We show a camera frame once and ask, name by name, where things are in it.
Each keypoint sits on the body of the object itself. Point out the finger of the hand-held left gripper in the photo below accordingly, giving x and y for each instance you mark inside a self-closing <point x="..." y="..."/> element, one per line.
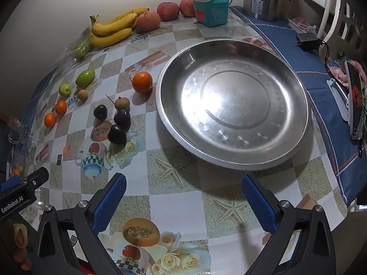
<point x="34" y="179"/>

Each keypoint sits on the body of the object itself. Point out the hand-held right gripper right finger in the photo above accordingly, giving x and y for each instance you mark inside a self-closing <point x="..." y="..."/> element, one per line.
<point x="258" y="203"/>

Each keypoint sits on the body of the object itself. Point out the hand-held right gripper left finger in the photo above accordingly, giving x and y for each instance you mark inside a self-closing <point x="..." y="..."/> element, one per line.
<point x="110" y="203"/>

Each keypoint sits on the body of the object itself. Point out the small orange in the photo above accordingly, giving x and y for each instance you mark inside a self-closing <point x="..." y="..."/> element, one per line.
<point x="49" y="120"/>
<point x="60" y="107"/>

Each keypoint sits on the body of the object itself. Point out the dark purple plum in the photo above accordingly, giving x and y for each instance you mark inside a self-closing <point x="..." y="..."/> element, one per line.
<point x="122" y="119"/>
<point x="117" y="134"/>
<point x="100" y="112"/>

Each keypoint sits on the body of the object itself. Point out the small green apple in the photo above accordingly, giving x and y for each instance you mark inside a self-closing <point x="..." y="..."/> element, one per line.
<point x="64" y="89"/>

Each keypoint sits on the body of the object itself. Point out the round stainless steel basin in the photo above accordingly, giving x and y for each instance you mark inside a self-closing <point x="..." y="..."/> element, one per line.
<point x="238" y="103"/>

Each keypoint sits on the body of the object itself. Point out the green mango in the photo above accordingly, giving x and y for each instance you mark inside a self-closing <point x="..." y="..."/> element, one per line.
<point x="85" y="77"/>

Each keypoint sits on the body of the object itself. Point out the large orange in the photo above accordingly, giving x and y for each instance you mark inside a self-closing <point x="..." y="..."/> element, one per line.
<point x="142" y="82"/>

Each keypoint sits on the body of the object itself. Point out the clear glass cup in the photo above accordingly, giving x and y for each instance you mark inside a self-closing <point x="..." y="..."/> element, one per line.
<point x="17" y="124"/>

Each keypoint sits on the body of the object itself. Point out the printed checkered tablecloth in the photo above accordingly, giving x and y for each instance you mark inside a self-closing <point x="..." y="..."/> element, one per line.
<point x="177" y="183"/>

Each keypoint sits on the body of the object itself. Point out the clear bag of green produce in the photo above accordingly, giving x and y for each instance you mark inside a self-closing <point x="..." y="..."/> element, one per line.
<point x="81" y="47"/>

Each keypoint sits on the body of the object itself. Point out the dark flat printed object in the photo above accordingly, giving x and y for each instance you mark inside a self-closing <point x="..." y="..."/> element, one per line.
<point x="355" y="100"/>

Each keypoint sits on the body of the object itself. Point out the blue striped cloth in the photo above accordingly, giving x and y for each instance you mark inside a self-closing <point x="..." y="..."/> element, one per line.
<point x="315" y="63"/>

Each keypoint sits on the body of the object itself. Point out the pink bagged item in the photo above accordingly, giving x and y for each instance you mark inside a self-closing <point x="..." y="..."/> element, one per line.
<point x="339" y="73"/>

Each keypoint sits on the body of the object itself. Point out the yellow banana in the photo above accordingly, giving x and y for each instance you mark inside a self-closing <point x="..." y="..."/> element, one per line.
<point x="110" y="38"/>
<point x="134" y="12"/>
<point x="114" y="26"/>

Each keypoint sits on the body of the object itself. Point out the black power adapter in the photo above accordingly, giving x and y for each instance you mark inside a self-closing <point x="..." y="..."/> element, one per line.
<point x="307" y="40"/>

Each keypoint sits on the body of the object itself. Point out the red plastic bag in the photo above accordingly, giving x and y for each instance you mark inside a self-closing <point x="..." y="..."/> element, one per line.
<point x="301" y="22"/>

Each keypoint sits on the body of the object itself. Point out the orange peach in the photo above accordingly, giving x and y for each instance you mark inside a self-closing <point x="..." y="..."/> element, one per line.
<point x="148" y="20"/>

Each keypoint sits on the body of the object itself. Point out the teal plastic box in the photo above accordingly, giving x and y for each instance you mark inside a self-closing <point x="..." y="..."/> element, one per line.
<point x="212" y="13"/>

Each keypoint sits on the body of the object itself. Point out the white plastic rack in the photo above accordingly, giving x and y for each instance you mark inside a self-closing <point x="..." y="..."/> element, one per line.
<point x="335" y="8"/>

